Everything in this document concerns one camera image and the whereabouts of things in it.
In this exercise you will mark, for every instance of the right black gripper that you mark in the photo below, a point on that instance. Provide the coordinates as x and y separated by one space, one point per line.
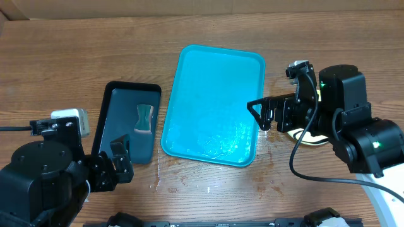
286 108

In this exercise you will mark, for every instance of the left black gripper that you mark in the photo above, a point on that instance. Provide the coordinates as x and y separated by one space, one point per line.
107 178

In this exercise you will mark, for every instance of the yellow-rimmed plate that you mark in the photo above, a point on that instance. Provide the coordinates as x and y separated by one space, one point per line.
308 139

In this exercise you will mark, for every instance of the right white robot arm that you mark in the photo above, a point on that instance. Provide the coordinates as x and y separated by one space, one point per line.
333 103

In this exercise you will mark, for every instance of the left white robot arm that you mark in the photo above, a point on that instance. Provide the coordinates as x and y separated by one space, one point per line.
47 182

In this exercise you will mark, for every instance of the black plastic tray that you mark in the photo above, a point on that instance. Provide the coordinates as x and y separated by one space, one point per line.
118 116

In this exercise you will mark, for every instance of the teal plastic tray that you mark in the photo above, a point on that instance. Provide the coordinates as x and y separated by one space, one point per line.
207 117

